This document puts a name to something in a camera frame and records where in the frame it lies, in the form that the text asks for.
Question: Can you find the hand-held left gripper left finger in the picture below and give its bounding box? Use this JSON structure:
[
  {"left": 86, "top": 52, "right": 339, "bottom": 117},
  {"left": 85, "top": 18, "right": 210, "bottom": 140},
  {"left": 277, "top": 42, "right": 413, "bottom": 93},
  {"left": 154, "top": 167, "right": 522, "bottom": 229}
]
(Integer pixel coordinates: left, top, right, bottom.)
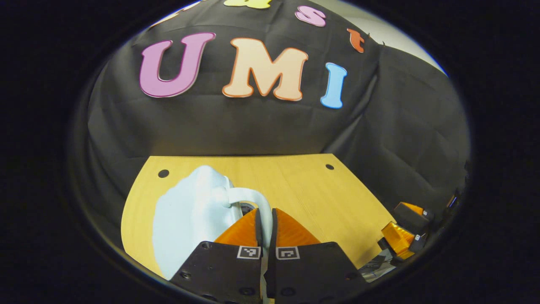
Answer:
[{"left": 179, "top": 208, "right": 264, "bottom": 304}]

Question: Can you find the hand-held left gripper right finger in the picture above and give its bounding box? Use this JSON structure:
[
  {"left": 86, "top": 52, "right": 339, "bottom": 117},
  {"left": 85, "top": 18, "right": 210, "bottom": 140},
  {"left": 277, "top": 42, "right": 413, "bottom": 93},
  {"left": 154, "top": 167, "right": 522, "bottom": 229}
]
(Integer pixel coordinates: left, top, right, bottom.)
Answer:
[{"left": 265, "top": 208, "right": 367, "bottom": 304}]

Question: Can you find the light blue suitcase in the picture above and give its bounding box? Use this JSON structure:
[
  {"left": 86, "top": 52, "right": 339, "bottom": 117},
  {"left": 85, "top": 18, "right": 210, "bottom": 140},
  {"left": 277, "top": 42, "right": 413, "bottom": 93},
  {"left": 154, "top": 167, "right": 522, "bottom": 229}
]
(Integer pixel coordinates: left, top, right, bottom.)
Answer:
[{"left": 152, "top": 165, "right": 274, "bottom": 281}]

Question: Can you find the black backdrop cloth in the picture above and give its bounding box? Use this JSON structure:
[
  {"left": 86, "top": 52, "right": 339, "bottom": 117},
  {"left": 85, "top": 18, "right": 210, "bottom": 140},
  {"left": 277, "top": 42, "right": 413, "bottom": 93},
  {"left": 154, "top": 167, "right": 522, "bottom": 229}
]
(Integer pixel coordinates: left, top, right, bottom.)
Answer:
[{"left": 70, "top": 0, "right": 471, "bottom": 262}]

